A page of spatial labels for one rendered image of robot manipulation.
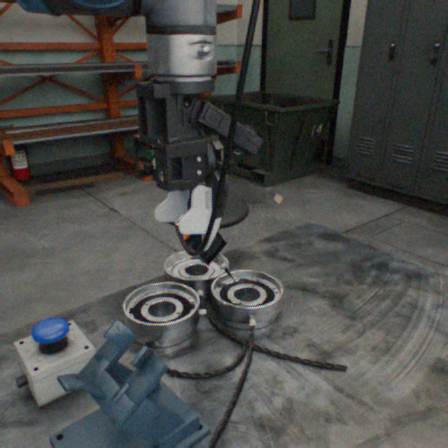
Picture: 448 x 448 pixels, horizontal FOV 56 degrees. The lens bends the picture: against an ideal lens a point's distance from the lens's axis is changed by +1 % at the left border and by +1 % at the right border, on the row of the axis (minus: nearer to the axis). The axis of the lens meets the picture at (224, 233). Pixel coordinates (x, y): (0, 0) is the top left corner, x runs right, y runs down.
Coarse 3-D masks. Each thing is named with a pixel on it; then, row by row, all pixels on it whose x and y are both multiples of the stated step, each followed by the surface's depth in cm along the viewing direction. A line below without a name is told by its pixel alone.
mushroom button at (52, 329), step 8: (48, 320) 49; (56, 320) 49; (64, 320) 49; (40, 328) 48; (48, 328) 48; (56, 328) 48; (64, 328) 48; (32, 336) 47; (40, 336) 47; (48, 336) 47; (56, 336) 47; (48, 344) 49; (56, 344) 49
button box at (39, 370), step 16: (64, 336) 50; (80, 336) 51; (16, 352) 50; (32, 352) 48; (48, 352) 48; (64, 352) 48; (80, 352) 48; (32, 368) 46; (48, 368) 46; (64, 368) 47; (80, 368) 49; (16, 384) 48; (32, 384) 46; (48, 384) 47; (48, 400) 47
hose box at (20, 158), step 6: (6, 126) 365; (24, 144) 376; (18, 150) 371; (24, 150) 376; (12, 156) 371; (18, 156) 372; (24, 156) 376; (12, 162) 374; (18, 162) 374; (24, 162) 377; (12, 168) 377; (18, 168) 376; (24, 168) 379; (12, 174) 381; (18, 174) 378; (24, 174) 380; (18, 180) 380; (24, 180) 382; (30, 180) 387
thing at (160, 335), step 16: (144, 288) 62; (160, 288) 63; (176, 288) 63; (128, 304) 59; (160, 304) 61; (176, 304) 60; (128, 320) 55; (160, 320) 56; (176, 320) 54; (192, 320) 56; (144, 336) 55; (160, 336) 54; (176, 336) 55
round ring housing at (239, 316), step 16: (240, 272) 66; (256, 272) 66; (240, 288) 64; (256, 288) 64; (272, 288) 64; (224, 304) 58; (240, 304) 60; (272, 304) 58; (224, 320) 60; (240, 320) 58; (256, 320) 58; (272, 320) 61
